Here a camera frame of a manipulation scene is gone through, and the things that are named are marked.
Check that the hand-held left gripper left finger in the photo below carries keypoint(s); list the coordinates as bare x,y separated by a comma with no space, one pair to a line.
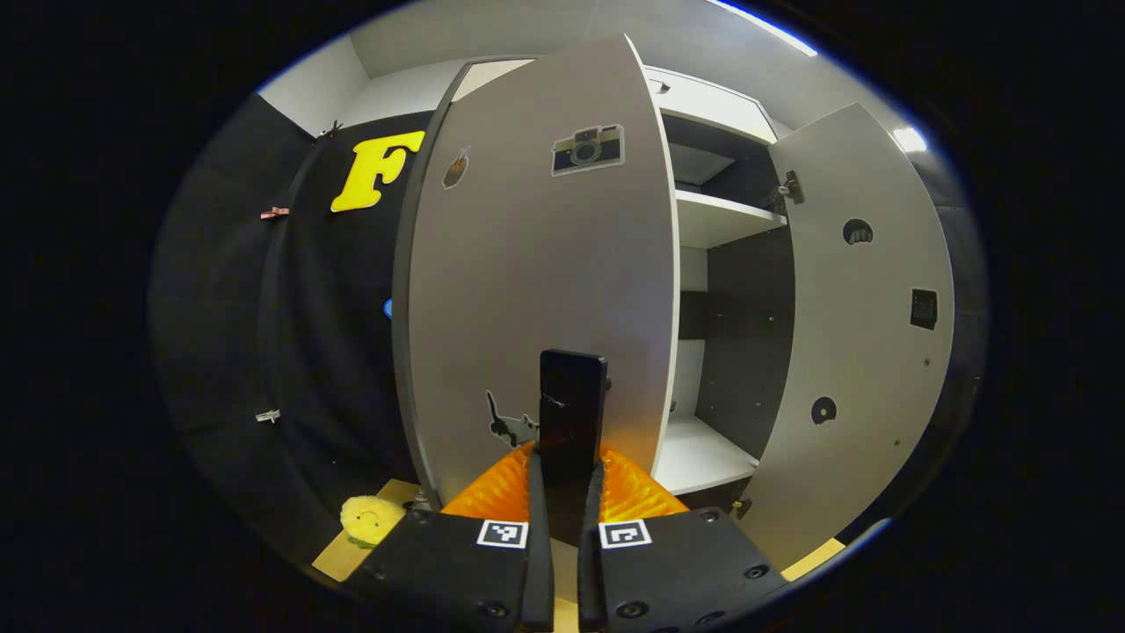
457,571

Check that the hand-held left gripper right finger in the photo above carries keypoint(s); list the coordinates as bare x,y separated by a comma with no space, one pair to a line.
685,571

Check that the grey double-door shoe cabinet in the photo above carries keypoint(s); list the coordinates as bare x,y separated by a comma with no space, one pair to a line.
747,334

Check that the white cabinet shelf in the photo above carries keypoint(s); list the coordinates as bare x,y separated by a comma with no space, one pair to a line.
721,220
703,457

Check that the metal door hinge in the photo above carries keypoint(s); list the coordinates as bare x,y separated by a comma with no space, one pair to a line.
788,191

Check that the grey cabinet shelf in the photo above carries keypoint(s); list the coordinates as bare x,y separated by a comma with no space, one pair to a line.
699,165

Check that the grey cabinet drawer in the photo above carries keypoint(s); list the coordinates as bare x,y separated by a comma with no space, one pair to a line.
712,101

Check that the yellow sponge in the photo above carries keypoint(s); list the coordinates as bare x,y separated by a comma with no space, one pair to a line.
371,520

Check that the white clip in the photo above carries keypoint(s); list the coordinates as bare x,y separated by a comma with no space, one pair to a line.
268,415

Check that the black backdrop cloth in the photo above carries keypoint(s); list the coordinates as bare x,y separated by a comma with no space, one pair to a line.
220,308

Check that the pink clip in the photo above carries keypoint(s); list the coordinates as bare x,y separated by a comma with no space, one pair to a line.
274,213

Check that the black clip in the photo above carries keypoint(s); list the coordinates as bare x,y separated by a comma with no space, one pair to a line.
330,131

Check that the small ceiling light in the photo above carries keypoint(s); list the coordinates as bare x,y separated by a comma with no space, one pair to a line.
910,139

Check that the long ceiling light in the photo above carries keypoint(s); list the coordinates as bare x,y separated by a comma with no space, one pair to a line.
765,25

